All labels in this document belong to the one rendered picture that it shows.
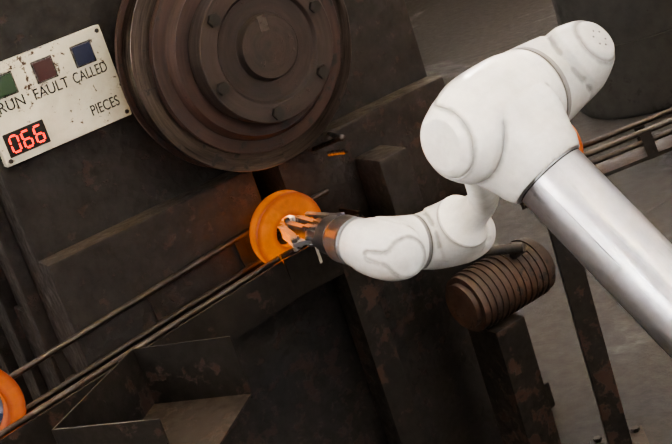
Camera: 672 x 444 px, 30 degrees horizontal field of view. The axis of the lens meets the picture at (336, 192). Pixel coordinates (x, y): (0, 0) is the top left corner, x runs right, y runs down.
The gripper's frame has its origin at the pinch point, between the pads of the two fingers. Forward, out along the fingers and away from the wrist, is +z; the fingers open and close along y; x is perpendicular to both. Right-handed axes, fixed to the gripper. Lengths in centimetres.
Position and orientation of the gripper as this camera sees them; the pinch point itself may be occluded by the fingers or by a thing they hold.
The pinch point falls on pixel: (284, 221)
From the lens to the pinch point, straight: 247.0
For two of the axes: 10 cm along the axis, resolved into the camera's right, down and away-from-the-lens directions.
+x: -2.7, -9.1, -3.2
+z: -5.5, -1.3, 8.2
